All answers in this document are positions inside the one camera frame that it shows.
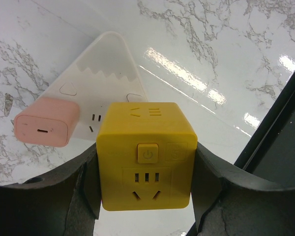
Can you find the pink plug cube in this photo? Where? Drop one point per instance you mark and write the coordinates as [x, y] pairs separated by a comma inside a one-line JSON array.
[[48, 122]]

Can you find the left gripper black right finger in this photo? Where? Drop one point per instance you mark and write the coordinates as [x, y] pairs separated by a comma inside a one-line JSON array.
[[229, 201]]

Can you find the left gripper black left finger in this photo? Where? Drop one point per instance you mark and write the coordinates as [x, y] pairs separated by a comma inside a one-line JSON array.
[[64, 201]]

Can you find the white angled socket block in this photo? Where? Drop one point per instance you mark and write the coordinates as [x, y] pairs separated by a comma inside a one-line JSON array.
[[103, 73]]

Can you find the yellow plug cube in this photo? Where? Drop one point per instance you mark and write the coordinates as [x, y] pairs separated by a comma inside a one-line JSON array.
[[146, 153]]

